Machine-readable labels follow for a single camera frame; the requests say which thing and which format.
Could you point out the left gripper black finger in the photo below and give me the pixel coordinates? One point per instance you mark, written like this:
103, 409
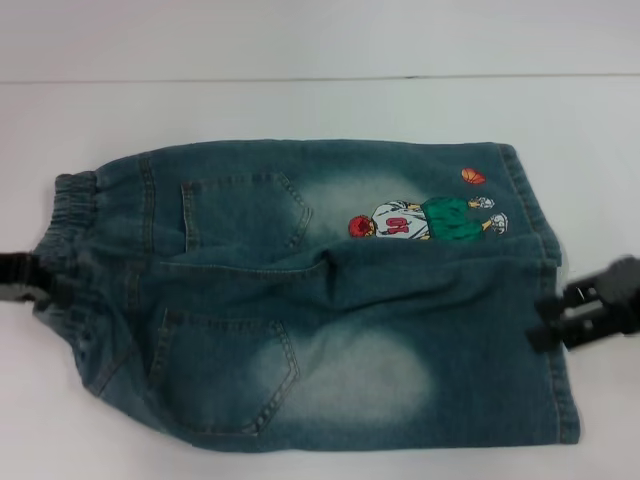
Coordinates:
20, 265
15, 292

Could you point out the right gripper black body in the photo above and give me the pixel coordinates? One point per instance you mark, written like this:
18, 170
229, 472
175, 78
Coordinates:
600, 320

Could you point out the blue denim shorts with embroidery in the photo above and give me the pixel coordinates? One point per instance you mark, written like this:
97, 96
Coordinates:
310, 310

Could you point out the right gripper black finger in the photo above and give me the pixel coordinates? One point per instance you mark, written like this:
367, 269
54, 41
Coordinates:
550, 307
546, 340

